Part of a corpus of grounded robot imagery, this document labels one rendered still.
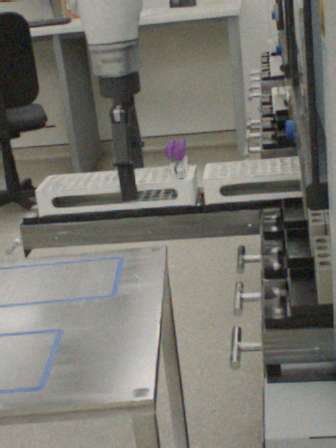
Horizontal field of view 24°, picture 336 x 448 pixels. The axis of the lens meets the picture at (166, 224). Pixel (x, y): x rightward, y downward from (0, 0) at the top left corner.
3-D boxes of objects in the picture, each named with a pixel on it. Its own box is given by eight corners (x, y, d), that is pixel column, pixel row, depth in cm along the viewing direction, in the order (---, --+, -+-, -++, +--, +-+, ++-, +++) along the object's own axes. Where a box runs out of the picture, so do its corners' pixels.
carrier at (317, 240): (336, 313, 97) (334, 269, 95) (319, 314, 98) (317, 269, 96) (330, 274, 108) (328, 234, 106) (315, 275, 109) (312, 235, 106)
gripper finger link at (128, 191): (133, 162, 142) (132, 163, 142) (138, 198, 145) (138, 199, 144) (117, 163, 143) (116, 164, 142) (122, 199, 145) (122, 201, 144)
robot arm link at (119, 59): (83, 47, 137) (88, 81, 139) (134, 41, 135) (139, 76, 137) (93, 40, 145) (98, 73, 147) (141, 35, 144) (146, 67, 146)
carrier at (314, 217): (327, 264, 112) (325, 224, 110) (312, 265, 112) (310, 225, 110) (322, 234, 122) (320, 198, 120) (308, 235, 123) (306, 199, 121)
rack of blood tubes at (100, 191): (199, 194, 154) (196, 164, 152) (195, 211, 144) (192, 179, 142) (52, 205, 158) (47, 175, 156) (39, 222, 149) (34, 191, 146)
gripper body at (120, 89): (101, 71, 147) (109, 120, 150) (93, 79, 139) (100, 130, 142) (141, 67, 146) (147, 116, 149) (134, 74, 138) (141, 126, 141)
